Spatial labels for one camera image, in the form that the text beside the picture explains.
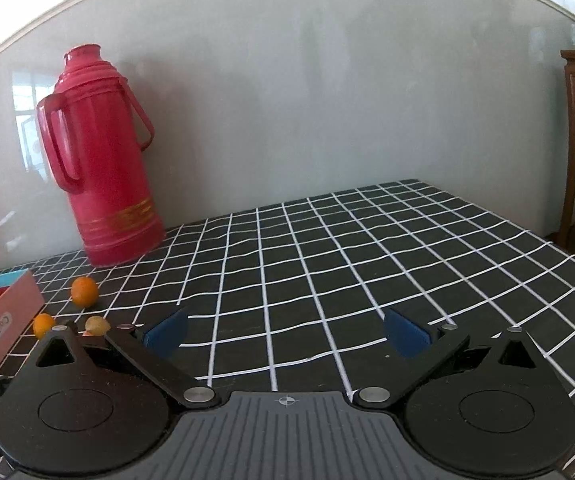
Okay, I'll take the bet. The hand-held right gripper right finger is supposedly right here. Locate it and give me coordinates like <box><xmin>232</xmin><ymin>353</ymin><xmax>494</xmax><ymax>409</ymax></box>
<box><xmin>354</xmin><ymin>309</ymin><xmax>551</xmax><ymax>409</ymax></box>

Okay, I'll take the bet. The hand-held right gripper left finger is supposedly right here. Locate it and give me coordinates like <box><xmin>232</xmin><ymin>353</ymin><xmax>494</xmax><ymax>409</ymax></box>
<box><xmin>34</xmin><ymin>307</ymin><xmax>219</xmax><ymax>409</ymax></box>

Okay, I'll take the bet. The colourful cardboard box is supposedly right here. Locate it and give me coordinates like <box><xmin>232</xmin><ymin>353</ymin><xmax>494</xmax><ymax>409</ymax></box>
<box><xmin>0</xmin><ymin>268</ymin><xmax>46</xmax><ymax>378</ymax></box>

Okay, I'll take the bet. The red thermos flask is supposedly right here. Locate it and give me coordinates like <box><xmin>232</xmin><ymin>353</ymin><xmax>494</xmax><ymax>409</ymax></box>
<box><xmin>36</xmin><ymin>45</ymin><xmax>166</xmax><ymax>268</ymax></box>

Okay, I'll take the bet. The large orange mandarin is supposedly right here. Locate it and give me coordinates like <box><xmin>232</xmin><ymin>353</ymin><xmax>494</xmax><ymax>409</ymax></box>
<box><xmin>70</xmin><ymin>277</ymin><xmax>100</xmax><ymax>308</ymax></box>

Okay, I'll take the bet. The yellow fruit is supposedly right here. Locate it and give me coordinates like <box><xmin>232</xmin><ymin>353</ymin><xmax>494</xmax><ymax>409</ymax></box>
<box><xmin>84</xmin><ymin>315</ymin><xmax>111</xmax><ymax>336</ymax></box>

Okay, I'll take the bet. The small orange mandarin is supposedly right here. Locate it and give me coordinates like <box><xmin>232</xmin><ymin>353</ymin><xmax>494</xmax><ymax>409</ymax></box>
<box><xmin>32</xmin><ymin>313</ymin><xmax>56</xmax><ymax>339</ymax></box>

